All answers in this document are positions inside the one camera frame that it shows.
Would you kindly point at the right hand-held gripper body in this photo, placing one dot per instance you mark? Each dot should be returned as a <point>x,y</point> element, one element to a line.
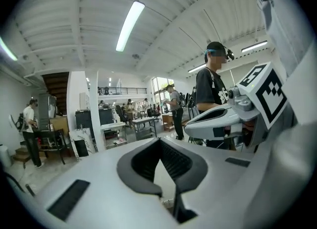
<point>262,91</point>

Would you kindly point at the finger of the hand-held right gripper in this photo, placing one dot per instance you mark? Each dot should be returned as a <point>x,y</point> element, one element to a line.
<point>220,111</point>
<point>203,130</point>

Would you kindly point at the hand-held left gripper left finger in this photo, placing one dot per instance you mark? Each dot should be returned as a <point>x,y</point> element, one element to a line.
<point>104,168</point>

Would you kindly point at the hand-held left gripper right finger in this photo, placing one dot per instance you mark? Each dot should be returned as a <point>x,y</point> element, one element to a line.
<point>218,181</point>

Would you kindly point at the white marble-pattern cabinet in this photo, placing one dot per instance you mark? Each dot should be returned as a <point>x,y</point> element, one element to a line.
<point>83,146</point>

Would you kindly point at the long ceiling tube light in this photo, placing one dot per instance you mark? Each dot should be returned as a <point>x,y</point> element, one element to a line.
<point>196,68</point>
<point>7,49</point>
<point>130,24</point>
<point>254,46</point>

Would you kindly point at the grey metal workbench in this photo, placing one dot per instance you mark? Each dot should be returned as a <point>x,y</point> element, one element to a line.
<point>144,121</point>

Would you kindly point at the black chair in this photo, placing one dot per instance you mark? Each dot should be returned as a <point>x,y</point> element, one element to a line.
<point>49,133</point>

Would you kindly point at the black mezzanine railing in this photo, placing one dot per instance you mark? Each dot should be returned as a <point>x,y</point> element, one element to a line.
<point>123,91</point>

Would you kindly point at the dark wooden staircase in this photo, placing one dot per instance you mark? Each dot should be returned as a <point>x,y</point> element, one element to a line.
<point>58,86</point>

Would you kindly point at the white waste bin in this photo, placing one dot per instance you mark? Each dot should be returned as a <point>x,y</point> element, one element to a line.
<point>5,156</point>

